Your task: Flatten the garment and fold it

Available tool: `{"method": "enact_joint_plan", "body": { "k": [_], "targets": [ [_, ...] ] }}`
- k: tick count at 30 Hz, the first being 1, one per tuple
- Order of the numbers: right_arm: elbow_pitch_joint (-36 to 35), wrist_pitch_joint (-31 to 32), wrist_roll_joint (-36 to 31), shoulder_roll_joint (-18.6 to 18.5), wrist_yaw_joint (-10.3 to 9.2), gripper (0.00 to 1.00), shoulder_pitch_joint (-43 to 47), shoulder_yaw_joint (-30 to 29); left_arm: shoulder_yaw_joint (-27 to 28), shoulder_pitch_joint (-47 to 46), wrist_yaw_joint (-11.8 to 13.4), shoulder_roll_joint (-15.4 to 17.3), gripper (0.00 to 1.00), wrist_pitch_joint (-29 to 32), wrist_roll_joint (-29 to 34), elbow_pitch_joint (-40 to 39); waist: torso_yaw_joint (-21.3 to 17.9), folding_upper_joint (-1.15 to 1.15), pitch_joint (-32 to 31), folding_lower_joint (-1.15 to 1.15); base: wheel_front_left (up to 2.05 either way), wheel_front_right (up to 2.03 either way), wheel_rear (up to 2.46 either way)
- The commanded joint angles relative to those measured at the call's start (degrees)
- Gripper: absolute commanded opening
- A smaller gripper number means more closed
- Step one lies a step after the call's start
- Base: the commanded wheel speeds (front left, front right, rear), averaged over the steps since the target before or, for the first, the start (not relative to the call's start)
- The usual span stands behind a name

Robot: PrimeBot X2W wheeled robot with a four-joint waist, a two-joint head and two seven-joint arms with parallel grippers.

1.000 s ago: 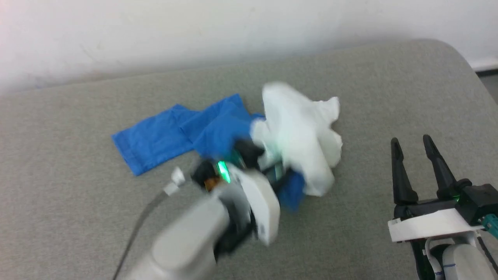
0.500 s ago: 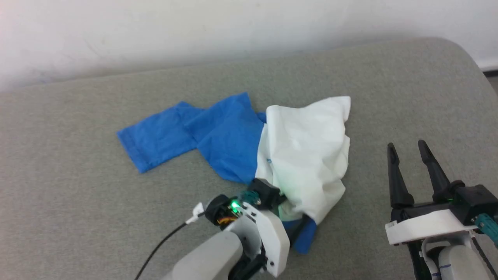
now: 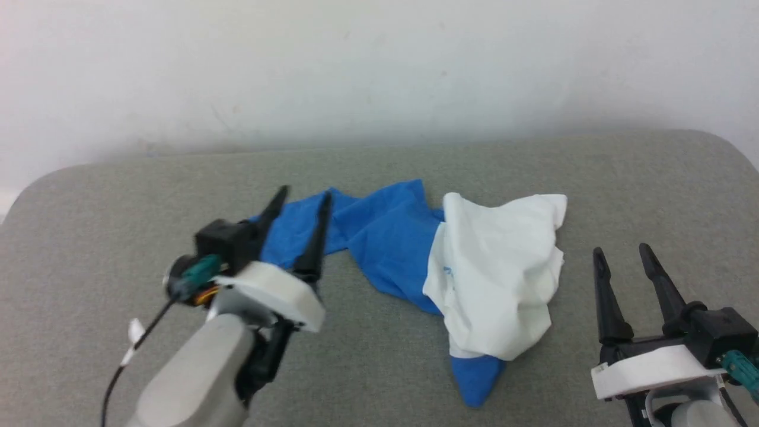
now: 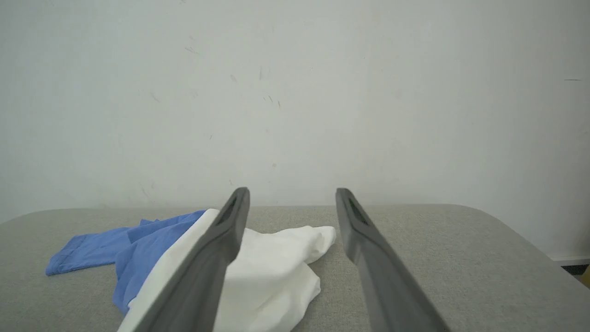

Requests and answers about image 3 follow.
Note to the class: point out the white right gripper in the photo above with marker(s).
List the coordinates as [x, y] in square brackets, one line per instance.
[646, 365]

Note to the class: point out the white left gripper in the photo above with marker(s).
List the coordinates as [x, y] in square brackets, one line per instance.
[273, 290]

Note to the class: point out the blue and white shirt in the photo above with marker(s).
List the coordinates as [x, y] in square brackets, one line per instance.
[385, 237]

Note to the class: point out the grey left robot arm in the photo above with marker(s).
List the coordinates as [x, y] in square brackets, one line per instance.
[190, 373]

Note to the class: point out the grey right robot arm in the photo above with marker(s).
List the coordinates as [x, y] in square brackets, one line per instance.
[699, 415]

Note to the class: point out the grey fabric sofa cushion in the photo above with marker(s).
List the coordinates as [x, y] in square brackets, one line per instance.
[118, 237]

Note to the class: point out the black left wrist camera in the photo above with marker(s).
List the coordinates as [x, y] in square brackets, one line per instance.
[225, 240]

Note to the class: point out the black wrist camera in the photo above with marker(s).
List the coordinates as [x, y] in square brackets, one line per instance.
[720, 332]
[225, 240]

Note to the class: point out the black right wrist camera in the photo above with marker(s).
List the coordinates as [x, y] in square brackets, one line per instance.
[720, 332]

